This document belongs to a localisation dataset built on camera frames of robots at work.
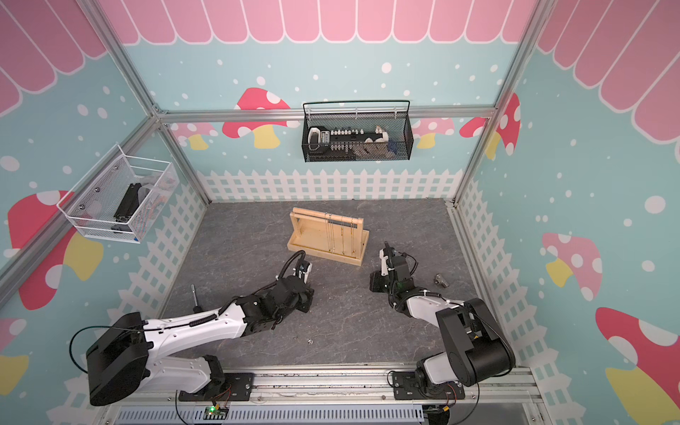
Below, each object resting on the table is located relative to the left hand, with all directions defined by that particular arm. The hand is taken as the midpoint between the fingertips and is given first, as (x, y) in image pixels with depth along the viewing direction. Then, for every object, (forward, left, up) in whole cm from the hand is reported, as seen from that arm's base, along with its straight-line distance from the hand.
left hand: (309, 289), depth 84 cm
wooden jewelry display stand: (+24, -9, -3) cm, 26 cm away
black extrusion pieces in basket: (+9, +46, +27) cm, 54 cm away
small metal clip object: (+8, -45, -7) cm, 46 cm away
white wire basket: (+14, +51, +26) cm, 59 cm away
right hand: (+9, -20, -5) cm, 23 cm away
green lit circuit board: (-32, +24, -11) cm, 41 cm away
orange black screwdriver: (-4, +39, -9) cm, 40 cm away
